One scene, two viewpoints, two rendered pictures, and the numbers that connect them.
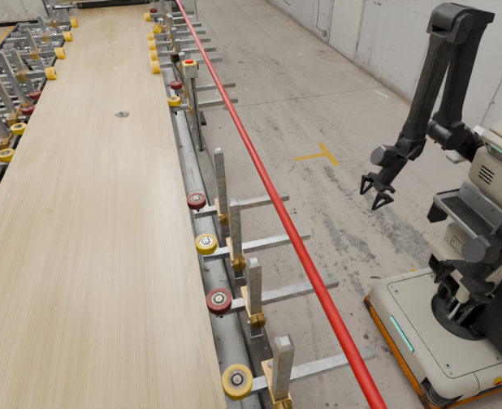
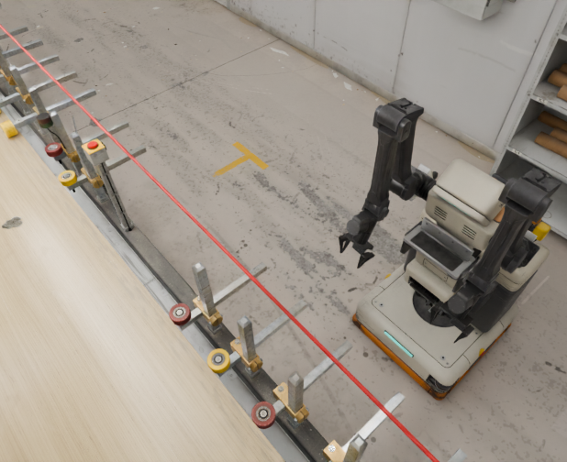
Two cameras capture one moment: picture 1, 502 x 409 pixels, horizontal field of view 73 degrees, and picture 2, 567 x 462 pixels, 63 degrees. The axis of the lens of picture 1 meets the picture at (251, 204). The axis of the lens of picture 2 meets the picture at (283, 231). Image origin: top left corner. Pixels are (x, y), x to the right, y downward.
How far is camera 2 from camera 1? 67 cm
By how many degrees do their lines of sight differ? 20
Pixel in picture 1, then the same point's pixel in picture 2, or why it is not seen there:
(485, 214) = (447, 245)
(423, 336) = (416, 339)
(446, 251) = (421, 272)
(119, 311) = not seen: outside the picture
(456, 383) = (453, 369)
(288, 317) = (288, 368)
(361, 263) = (335, 279)
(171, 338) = not seen: outside the picture
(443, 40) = (391, 138)
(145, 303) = (198, 450)
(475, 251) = (458, 305)
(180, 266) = (208, 397)
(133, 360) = not seen: outside the picture
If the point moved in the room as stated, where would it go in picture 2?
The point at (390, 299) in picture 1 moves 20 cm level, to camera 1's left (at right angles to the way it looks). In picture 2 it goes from (378, 314) to (346, 331)
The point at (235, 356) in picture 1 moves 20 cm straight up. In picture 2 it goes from (283, 447) to (283, 431)
